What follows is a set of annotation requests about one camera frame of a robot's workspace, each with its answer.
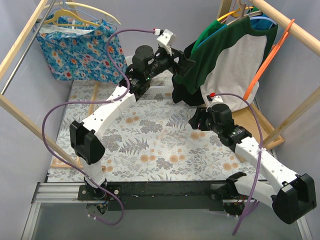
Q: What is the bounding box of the white perforated plastic basket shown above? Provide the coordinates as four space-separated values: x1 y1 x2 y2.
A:
125 54 173 99

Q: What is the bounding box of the metal rod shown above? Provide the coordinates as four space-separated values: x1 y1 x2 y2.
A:
0 0 56 96

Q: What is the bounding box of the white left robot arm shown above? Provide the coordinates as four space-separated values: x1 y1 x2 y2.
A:
69 45 195 200

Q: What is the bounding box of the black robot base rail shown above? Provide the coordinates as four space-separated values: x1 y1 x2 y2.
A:
77 181 247 212

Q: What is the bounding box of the right wooden rack base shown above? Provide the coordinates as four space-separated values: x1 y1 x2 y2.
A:
232 103 285 150

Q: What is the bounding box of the blue t-shirt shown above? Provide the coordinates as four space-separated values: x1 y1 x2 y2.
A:
248 7 277 31

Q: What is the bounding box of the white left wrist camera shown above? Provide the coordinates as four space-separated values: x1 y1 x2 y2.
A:
153 28 176 56

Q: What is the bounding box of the bright green t-shirt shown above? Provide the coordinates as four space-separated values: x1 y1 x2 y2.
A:
191 19 227 54

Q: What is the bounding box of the beige wooden hanger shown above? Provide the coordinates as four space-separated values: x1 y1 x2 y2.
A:
220 0 254 25

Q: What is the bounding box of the light blue hanger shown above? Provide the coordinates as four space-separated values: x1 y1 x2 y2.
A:
250 15 277 29

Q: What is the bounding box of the floral patterned table mat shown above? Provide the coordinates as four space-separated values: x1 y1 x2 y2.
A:
47 79 278 183

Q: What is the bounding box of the cream plastic hanger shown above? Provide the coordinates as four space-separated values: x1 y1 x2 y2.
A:
41 1 122 25

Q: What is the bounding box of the green and grey raglan shirt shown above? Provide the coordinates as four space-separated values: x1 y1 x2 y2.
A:
172 16 279 115

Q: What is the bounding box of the blue floral garment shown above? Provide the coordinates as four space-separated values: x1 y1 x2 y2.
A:
36 16 127 84

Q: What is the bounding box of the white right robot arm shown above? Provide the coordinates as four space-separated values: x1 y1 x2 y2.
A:
189 92 317 224

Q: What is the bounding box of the black t-shirt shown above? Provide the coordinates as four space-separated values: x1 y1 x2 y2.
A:
171 40 211 107

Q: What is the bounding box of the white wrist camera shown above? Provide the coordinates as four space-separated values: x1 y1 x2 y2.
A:
153 28 176 56
206 92 223 110

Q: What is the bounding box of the right wooden clothes rack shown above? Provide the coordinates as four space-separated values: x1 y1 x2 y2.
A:
216 0 320 153

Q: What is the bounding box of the left wooden clothes rack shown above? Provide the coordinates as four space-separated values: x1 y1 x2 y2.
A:
0 0 71 174

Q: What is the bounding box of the orange plastic hanger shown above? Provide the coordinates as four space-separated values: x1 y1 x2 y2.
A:
243 19 295 100

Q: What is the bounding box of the wooden clothes rack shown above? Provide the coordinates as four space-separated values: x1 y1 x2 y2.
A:
216 0 320 153
0 0 71 174

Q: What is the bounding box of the yellow right hanger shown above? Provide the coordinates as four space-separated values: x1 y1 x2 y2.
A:
217 8 241 22

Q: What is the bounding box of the thin blue wire hanger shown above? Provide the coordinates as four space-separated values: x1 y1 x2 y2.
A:
46 1 118 32

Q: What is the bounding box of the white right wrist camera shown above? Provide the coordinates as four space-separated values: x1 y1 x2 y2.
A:
206 92 223 110

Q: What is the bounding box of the yellow plastic hanger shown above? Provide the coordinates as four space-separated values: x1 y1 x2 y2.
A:
43 8 100 27

